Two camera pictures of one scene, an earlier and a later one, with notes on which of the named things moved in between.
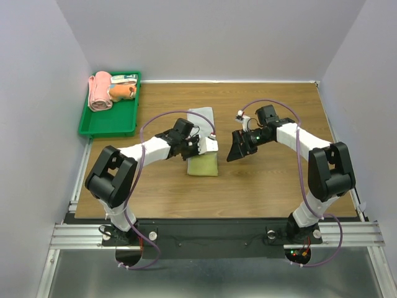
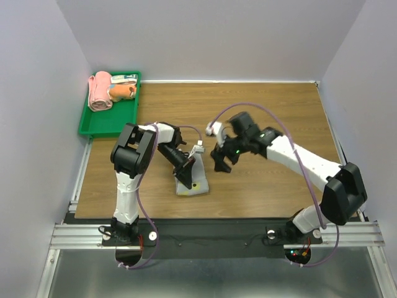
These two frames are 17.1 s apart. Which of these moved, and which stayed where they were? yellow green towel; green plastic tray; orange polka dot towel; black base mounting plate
Moved: yellow green towel
Stayed: orange polka dot towel; green plastic tray; black base mounting plate
